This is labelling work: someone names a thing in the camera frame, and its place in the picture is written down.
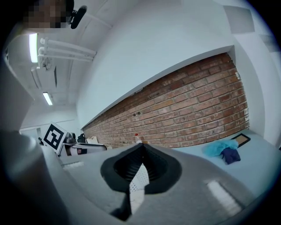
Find turquoise fluffy cloth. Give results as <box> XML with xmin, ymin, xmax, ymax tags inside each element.
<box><xmin>201</xmin><ymin>139</ymin><xmax>239</xmax><ymax>158</ymax></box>

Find black head camera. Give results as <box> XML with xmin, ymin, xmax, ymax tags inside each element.
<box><xmin>69</xmin><ymin>5</ymin><xmax>88</xmax><ymax>30</ymax></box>

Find dark blue cloth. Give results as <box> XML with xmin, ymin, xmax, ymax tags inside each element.
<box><xmin>220</xmin><ymin>146</ymin><xmax>241</xmax><ymax>165</ymax></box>

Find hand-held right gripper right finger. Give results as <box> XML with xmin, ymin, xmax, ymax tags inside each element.
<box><xmin>131</xmin><ymin>144</ymin><xmax>262</xmax><ymax>225</ymax></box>

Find person's head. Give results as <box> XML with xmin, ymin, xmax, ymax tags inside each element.
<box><xmin>22</xmin><ymin>0</ymin><xmax>75</xmax><ymax>30</ymax></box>

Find black framed cork board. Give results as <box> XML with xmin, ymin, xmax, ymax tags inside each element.
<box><xmin>230</xmin><ymin>132</ymin><xmax>252</xmax><ymax>149</ymax></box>

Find white ceiling pipe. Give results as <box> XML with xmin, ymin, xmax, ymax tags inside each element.
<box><xmin>40</xmin><ymin>37</ymin><xmax>97</xmax><ymax>55</ymax></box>
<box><xmin>37</xmin><ymin>54</ymin><xmax>94</xmax><ymax>63</ymax></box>
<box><xmin>38</xmin><ymin>47</ymin><xmax>96</xmax><ymax>59</ymax></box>

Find white folding table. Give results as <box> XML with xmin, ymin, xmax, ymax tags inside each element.
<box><xmin>72</xmin><ymin>142</ymin><xmax>108</xmax><ymax>156</ymax></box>

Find long ceiling light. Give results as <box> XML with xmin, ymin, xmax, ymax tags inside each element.
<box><xmin>42</xmin><ymin>91</ymin><xmax>54</xmax><ymax>106</ymax></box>
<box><xmin>29</xmin><ymin>33</ymin><xmax>38</xmax><ymax>64</ymax></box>

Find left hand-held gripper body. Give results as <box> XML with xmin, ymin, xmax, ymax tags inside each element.
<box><xmin>43</xmin><ymin>121</ymin><xmax>77</xmax><ymax>157</ymax></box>

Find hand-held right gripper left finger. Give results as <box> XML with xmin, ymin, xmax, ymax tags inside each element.
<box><xmin>41</xmin><ymin>144</ymin><xmax>144</xmax><ymax>225</ymax></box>

